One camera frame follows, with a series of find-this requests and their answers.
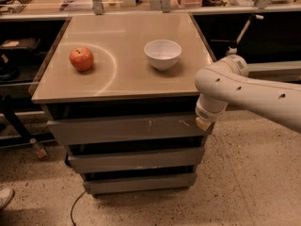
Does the small bottle on floor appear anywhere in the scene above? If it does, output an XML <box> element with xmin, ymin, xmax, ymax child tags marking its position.
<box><xmin>30</xmin><ymin>138</ymin><xmax>48</xmax><ymax>159</ymax></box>

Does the white ceramic bowl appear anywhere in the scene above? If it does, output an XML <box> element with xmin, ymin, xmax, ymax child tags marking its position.
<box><xmin>144</xmin><ymin>40</ymin><xmax>182</xmax><ymax>71</ymax></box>

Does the grey bottom drawer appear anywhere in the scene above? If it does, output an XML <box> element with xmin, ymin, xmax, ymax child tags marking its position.
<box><xmin>83</xmin><ymin>172</ymin><xmax>197</xmax><ymax>195</ymax></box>

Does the red apple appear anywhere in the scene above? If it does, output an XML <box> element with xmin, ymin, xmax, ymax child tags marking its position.
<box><xmin>69</xmin><ymin>47</ymin><xmax>94</xmax><ymax>72</ymax></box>

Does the white shoe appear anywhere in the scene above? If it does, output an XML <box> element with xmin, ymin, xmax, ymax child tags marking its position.
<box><xmin>0</xmin><ymin>187</ymin><xmax>15</xmax><ymax>211</ymax></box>

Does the black floor cable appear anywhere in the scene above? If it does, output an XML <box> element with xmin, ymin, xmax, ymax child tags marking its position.
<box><xmin>70</xmin><ymin>190</ymin><xmax>87</xmax><ymax>226</ymax></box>

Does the grey top drawer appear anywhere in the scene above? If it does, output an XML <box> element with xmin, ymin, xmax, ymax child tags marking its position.
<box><xmin>48</xmin><ymin>113</ymin><xmax>214</xmax><ymax>145</ymax></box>

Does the grey drawer cabinet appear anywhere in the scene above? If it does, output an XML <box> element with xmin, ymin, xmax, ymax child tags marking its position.
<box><xmin>30</xmin><ymin>13</ymin><xmax>212</xmax><ymax>182</ymax></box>

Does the white tube bottle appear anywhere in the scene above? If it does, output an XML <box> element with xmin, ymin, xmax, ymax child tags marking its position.
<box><xmin>226</xmin><ymin>47</ymin><xmax>237</xmax><ymax>56</ymax></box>

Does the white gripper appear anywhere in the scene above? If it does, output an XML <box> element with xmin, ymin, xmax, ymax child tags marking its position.
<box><xmin>196</xmin><ymin>97</ymin><xmax>225</xmax><ymax>131</ymax></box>

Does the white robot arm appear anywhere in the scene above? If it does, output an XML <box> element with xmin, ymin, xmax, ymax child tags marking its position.
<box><xmin>195</xmin><ymin>55</ymin><xmax>301</xmax><ymax>133</ymax></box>

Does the grey middle drawer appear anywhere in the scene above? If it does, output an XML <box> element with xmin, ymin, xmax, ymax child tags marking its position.
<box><xmin>68</xmin><ymin>147</ymin><xmax>204</xmax><ymax>173</ymax></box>

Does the grey drawer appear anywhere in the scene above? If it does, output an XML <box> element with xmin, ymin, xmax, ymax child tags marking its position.
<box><xmin>68</xmin><ymin>147</ymin><xmax>204</xmax><ymax>173</ymax></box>
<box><xmin>48</xmin><ymin>113</ymin><xmax>214</xmax><ymax>145</ymax></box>
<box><xmin>83</xmin><ymin>172</ymin><xmax>197</xmax><ymax>195</ymax></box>

